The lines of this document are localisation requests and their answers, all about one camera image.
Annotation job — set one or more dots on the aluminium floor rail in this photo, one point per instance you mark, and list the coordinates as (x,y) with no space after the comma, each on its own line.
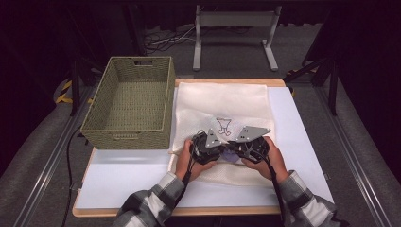
(356,176)
(47,170)

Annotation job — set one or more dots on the grey metal stand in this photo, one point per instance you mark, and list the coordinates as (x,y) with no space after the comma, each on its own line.
(236,19)

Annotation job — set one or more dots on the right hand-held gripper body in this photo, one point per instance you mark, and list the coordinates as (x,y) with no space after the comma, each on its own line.
(252,142)

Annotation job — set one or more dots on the cream mesh laundry bag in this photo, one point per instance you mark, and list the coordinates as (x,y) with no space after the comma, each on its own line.
(220,101)

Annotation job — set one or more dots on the green woven basket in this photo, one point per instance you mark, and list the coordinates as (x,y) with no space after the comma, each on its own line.
(135,104)

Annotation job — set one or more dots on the person's left hand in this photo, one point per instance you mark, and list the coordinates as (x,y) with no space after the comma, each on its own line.
(186,164)

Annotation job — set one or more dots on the yellow black striped tape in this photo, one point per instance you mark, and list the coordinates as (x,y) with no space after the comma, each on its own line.
(64,91)

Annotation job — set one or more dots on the black metal stand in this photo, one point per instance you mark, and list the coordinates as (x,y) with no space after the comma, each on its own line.
(332,88)
(75,88)

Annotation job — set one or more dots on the person's right hand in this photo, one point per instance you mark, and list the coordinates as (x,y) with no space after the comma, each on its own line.
(271,164)

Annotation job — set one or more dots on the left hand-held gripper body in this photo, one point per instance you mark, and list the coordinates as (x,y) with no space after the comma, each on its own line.
(208,148)

